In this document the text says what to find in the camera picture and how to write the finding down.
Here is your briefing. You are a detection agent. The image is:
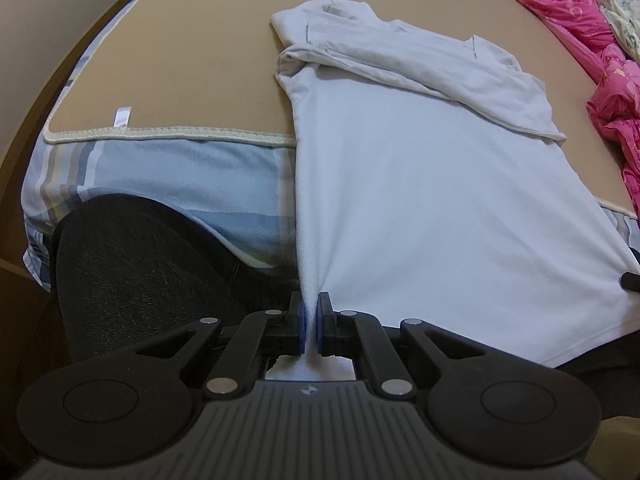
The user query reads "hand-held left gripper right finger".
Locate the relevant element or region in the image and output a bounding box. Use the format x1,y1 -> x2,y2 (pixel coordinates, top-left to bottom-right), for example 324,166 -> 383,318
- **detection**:
316,292 -> 494,401

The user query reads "white shirt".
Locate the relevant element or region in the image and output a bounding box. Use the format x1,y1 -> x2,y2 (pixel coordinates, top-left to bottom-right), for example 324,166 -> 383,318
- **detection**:
265,0 -> 640,382

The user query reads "person's leg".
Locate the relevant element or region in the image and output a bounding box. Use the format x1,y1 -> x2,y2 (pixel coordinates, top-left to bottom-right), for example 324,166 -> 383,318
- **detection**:
50,194 -> 304,362
552,330 -> 640,418

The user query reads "beige bed mat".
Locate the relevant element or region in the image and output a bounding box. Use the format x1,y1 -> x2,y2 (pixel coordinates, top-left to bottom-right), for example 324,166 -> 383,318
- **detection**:
42,0 -> 640,222

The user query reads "striped blue bed sheet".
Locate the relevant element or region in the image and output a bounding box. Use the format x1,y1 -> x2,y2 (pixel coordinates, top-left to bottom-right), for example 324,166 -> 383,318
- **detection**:
20,137 -> 640,295

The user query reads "person's left leg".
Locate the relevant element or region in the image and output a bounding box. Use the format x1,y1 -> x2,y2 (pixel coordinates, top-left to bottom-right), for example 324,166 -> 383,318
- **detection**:
50,194 -> 304,362

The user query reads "white green floral quilt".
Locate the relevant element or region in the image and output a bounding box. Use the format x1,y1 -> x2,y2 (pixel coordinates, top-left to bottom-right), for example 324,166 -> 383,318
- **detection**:
587,0 -> 640,64

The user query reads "pink floral quilt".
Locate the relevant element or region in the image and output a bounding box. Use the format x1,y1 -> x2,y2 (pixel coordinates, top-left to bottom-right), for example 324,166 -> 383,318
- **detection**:
470,0 -> 640,222

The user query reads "person's right leg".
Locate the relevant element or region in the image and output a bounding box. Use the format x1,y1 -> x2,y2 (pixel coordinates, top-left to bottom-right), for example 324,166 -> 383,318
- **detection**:
552,330 -> 640,418

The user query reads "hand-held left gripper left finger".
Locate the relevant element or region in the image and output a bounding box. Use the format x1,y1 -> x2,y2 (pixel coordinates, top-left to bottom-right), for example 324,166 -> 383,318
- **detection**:
131,292 -> 306,401

